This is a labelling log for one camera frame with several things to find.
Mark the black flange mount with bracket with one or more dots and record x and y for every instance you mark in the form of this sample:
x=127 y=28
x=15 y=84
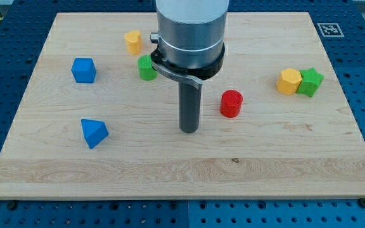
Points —
x=191 y=77

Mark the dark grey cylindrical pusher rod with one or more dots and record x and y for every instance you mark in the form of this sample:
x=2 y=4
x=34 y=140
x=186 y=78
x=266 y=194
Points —
x=189 y=107

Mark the red cylinder block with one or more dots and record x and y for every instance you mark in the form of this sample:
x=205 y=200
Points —
x=231 y=102

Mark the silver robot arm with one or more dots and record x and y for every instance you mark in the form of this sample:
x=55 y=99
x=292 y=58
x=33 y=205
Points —
x=190 y=49

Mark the yellow hexagon block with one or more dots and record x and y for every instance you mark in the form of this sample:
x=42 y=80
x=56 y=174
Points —
x=288 y=81

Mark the green cylinder block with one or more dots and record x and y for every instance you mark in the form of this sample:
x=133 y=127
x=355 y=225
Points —
x=145 y=69

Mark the yellow heart block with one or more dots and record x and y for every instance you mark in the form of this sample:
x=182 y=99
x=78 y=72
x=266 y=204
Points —
x=133 y=42

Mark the blue triangle block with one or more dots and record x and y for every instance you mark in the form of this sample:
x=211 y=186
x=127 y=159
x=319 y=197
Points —
x=94 y=131

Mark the blue cube block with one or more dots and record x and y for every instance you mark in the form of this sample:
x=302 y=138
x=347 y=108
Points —
x=83 y=70

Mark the green star block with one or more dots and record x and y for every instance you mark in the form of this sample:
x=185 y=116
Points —
x=311 y=81

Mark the white fiducial marker tag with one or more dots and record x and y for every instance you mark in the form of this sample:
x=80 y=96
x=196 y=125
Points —
x=330 y=30

